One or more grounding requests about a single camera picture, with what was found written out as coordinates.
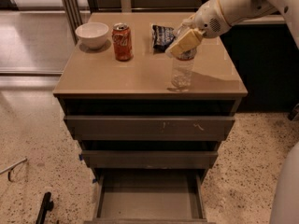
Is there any dark blue chip bag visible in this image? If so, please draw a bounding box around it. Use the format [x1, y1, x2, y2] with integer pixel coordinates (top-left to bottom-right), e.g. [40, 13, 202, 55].
[151, 24, 175, 52]

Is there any clear plastic water bottle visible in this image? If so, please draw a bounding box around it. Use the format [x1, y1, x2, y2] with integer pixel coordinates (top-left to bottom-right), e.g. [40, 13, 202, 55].
[171, 19, 197, 90]

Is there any metal rod on floor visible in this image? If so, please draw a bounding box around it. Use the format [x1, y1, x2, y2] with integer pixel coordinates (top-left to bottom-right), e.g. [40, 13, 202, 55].
[0, 158, 27, 181]

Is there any metal window frame post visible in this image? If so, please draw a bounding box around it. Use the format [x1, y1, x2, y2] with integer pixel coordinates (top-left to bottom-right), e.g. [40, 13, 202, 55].
[62, 0, 82, 44]

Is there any middle grey drawer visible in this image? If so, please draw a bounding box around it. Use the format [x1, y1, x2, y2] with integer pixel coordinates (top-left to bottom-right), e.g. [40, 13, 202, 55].
[82, 150, 218, 169]

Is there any white ceramic bowl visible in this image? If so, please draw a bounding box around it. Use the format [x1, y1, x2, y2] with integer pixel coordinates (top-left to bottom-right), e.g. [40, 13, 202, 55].
[75, 22, 109, 49]

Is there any black object on floor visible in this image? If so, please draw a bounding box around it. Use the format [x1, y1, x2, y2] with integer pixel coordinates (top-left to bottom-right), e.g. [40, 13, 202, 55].
[36, 191, 54, 224]

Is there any tan drawer cabinet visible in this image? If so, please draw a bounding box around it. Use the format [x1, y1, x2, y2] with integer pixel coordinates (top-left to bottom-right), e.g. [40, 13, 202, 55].
[51, 11, 249, 224]

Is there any top grey drawer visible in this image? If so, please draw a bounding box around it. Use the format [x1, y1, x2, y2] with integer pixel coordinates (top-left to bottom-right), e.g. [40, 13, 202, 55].
[64, 116, 235, 141]

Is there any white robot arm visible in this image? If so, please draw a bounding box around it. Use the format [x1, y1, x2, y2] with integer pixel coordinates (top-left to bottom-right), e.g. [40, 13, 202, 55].
[166, 0, 299, 224]

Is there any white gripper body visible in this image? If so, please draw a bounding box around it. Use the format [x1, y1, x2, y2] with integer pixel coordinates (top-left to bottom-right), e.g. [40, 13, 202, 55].
[193, 0, 231, 38]

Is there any orange soda can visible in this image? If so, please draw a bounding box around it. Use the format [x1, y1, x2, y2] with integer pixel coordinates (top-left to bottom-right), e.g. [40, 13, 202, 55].
[112, 22, 133, 61]

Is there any grey drawer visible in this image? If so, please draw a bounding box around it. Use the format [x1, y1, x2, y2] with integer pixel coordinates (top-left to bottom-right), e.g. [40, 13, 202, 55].
[64, 116, 235, 141]
[82, 150, 218, 169]

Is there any open bottom drawer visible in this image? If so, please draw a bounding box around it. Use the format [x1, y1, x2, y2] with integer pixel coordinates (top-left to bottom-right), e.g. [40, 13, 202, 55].
[84, 169, 215, 224]

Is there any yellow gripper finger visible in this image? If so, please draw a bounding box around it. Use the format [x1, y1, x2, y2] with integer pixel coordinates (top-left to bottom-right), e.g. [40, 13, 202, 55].
[165, 28, 206, 57]

